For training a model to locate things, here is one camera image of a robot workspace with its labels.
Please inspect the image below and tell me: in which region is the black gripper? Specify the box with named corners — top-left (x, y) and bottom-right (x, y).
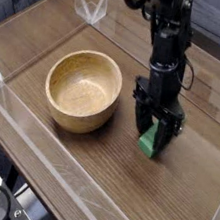
top-left (133, 65), bottom-right (185, 156)

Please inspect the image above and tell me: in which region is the green rectangular block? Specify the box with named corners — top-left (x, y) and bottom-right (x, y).
top-left (138, 122), bottom-right (158, 158)

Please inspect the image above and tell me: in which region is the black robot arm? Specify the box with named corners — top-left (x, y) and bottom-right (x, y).
top-left (123, 0), bottom-right (193, 157)

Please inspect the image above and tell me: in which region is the brown wooden bowl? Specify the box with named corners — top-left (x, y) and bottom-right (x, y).
top-left (45, 50), bottom-right (123, 134)

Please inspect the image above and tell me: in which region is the black table leg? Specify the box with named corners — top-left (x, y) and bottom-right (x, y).
top-left (6, 166), bottom-right (19, 191)

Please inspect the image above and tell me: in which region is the clear acrylic front wall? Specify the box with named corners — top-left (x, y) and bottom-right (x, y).
top-left (0, 74), bottom-right (129, 220)

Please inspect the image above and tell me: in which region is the grey metal base plate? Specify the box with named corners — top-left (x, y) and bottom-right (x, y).
top-left (0, 186), bottom-right (31, 220)

